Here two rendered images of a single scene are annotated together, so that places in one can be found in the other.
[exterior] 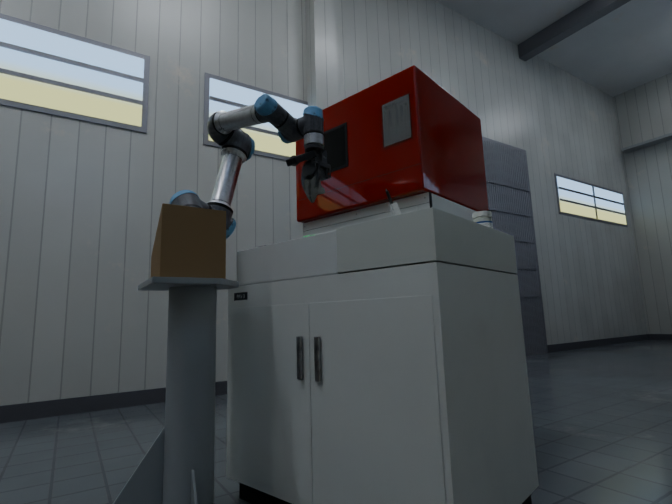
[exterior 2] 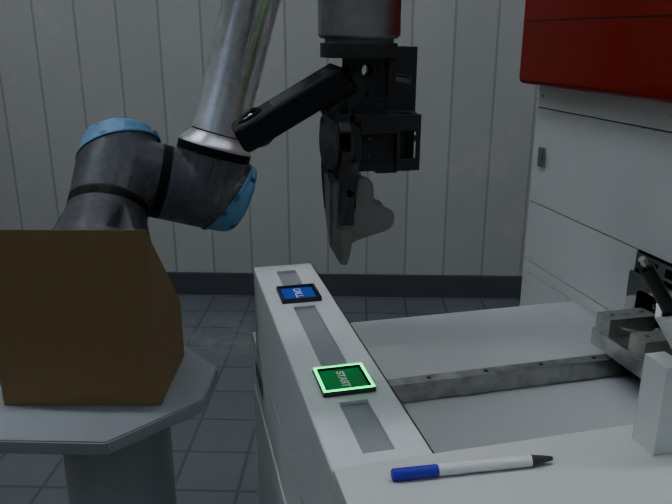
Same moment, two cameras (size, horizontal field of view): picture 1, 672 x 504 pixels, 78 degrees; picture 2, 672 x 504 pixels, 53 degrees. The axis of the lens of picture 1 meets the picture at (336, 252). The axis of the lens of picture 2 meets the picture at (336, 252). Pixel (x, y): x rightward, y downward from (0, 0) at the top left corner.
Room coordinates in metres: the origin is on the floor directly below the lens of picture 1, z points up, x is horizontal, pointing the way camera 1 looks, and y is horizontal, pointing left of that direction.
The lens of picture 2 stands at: (0.91, -0.28, 1.31)
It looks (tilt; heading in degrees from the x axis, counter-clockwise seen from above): 18 degrees down; 35
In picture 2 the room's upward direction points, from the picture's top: straight up
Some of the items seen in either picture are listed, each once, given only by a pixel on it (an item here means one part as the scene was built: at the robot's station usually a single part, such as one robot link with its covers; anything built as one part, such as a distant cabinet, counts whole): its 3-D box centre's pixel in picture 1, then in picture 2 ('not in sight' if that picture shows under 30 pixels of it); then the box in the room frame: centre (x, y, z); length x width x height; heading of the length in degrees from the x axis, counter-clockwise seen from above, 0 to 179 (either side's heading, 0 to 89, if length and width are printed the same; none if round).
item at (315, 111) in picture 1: (312, 123); not in sight; (1.45, 0.07, 1.40); 0.09 x 0.08 x 0.11; 52
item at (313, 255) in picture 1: (290, 261); (318, 384); (1.53, 0.17, 0.89); 0.55 x 0.09 x 0.14; 48
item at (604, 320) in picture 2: not in sight; (625, 321); (1.95, -0.10, 0.89); 0.08 x 0.03 x 0.03; 138
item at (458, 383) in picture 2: not in sight; (512, 376); (1.79, 0.01, 0.84); 0.50 x 0.02 x 0.03; 138
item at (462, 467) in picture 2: not in sight; (473, 466); (1.37, -0.10, 0.97); 0.14 x 0.01 x 0.01; 134
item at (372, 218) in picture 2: (318, 190); (364, 222); (1.45, 0.06, 1.14); 0.06 x 0.03 x 0.09; 138
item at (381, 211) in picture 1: (360, 248); (665, 229); (2.05, -0.12, 1.02); 0.81 x 0.03 x 0.40; 48
